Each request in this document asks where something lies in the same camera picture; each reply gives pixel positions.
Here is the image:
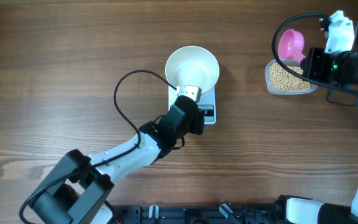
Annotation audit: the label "clear plastic container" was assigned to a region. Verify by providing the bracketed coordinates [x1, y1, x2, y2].
[265, 60, 318, 95]

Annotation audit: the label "soybeans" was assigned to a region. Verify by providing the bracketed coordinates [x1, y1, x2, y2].
[269, 62, 311, 90]

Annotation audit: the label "pink plastic measuring scoop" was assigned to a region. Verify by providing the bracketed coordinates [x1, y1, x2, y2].
[278, 29, 305, 63]

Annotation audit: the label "white bowl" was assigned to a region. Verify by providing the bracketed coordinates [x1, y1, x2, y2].
[165, 45, 220, 95]

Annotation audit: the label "white digital kitchen scale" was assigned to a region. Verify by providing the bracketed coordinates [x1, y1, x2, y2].
[168, 87, 217, 125]

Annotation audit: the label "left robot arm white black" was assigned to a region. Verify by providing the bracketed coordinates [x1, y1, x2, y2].
[19, 96, 204, 223]

